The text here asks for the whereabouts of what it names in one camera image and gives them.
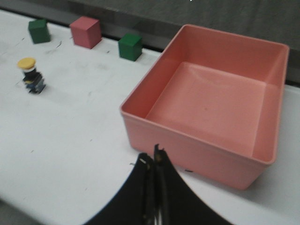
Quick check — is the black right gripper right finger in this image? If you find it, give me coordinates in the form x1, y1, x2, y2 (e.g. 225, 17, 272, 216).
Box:
154, 144, 229, 225

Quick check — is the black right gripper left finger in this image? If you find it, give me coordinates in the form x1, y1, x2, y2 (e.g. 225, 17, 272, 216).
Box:
86, 153, 155, 225

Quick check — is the yellow push button switch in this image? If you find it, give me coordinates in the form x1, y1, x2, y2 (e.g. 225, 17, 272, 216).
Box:
17, 57, 46, 94

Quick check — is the pink plastic bin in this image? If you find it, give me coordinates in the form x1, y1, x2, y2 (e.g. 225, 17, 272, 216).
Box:
120, 24, 290, 190

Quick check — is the green cube block centre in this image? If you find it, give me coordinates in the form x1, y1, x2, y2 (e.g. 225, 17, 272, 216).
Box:
118, 33, 143, 61

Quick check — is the pink cube block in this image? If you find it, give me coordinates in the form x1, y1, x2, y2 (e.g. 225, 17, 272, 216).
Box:
69, 16, 102, 49

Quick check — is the green block far left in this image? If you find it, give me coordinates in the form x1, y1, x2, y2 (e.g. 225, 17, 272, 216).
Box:
28, 19, 51, 44

